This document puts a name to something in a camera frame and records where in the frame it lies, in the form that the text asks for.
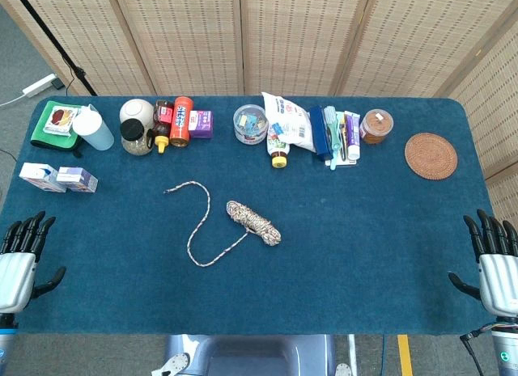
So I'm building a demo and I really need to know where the white power strip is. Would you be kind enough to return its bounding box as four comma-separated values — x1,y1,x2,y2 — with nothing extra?
22,73,57,98

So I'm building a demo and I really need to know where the black tripod stand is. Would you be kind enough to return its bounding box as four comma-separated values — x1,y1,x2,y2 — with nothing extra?
10,0,98,97

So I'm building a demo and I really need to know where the blue felt table cover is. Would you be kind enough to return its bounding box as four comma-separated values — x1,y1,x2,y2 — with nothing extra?
0,95,518,336

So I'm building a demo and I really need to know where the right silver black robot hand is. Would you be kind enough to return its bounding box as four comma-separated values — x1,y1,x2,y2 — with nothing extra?
448,209,518,319

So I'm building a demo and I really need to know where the orange drink can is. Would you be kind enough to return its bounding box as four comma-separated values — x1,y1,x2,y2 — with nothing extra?
169,95,192,147

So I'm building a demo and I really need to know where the white purple carton box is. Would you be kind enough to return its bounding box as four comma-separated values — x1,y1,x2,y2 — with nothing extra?
55,166,100,194

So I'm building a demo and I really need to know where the teal brush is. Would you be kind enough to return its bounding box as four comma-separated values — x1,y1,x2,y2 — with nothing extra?
323,105,345,171

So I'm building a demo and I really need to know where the round woven rattan coaster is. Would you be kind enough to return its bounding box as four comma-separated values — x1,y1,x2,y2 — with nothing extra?
404,132,459,181

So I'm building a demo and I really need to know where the white power cord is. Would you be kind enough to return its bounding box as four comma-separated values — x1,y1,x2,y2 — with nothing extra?
0,93,29,108

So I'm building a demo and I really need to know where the small white bottle yellow cap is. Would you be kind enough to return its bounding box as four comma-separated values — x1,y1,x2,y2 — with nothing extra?
266,123,291,169

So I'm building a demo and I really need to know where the pale blue plastic cup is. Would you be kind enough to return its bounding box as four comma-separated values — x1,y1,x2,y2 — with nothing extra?
71,104,116,151

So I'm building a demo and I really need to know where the clear jar of rubber bands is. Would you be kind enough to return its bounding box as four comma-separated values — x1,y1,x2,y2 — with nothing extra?
359,108,395,146

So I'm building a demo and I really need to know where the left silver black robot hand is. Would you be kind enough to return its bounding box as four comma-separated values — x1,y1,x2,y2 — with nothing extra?
0,210,67,315

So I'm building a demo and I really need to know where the beige speckled braided rope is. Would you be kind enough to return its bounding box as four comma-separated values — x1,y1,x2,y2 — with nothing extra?
163,180,282,268

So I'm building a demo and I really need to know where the navy blue box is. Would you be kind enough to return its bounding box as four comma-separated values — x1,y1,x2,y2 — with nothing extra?
309,105,334,162

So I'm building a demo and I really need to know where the glass jar black lid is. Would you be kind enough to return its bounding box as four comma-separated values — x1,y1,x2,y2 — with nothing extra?
120,119,155,156

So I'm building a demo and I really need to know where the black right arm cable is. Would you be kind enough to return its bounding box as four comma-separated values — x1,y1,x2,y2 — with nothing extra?
459,323,497,376

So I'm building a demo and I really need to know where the bamboo folding screen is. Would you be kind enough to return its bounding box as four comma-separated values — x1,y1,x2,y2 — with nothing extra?
0,0,518,227

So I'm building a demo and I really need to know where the brown sauce bottle yellow cap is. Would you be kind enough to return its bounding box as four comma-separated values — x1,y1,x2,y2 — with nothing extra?
151,99,175,154

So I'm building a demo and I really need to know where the purple small box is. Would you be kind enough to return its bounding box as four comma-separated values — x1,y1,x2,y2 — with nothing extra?
188,109,214,140

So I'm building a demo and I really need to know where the clear tub of clips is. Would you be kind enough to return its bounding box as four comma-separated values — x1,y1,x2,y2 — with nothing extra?
233,104,269,145

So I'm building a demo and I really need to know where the purple white toothpaste tube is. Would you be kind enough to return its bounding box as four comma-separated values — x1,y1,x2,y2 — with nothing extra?
343,111,362,160

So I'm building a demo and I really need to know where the white snack packet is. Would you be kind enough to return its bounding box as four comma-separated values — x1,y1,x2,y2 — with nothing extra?
43,107,80,137

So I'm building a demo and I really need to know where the white printed plastic bag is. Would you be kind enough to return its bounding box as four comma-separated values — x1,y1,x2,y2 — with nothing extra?
261,91,316,153

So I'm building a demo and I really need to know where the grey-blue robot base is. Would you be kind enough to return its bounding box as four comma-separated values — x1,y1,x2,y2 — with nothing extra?
151,334,353,376

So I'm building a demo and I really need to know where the white backing card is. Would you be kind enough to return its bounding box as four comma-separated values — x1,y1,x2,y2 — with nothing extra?
325,155,359,167

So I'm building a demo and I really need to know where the white blue carton box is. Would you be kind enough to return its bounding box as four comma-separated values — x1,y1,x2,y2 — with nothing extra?
19,162,66,194

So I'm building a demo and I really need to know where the green cloth pouch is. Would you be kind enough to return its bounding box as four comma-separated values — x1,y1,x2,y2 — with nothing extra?
30,100,84,153

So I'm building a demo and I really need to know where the white round bowl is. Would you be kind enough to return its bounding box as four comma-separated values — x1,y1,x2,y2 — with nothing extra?
119,98,155,126

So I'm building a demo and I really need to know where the slim purple yellow tube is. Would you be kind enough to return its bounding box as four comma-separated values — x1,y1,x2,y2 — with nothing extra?
336,112,350,161

